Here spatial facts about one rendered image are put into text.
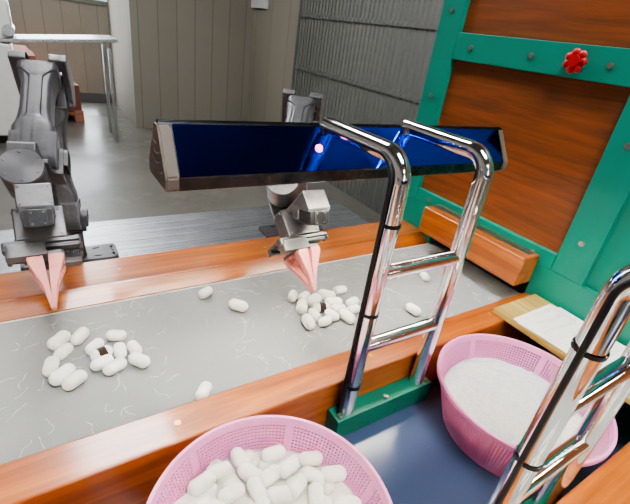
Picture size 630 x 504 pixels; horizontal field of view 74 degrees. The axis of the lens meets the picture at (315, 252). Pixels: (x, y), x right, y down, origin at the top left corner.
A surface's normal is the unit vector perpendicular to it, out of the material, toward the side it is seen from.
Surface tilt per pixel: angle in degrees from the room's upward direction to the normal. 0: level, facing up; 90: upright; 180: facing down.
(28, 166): 40
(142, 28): 90
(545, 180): 90
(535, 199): 90
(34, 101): 30
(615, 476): 0
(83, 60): 90
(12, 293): 0
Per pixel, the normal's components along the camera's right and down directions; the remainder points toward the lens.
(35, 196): 0.44, -0.38
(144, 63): 0.51, 0.46
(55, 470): 0.14, -0.88
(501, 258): -0.84, 0.14
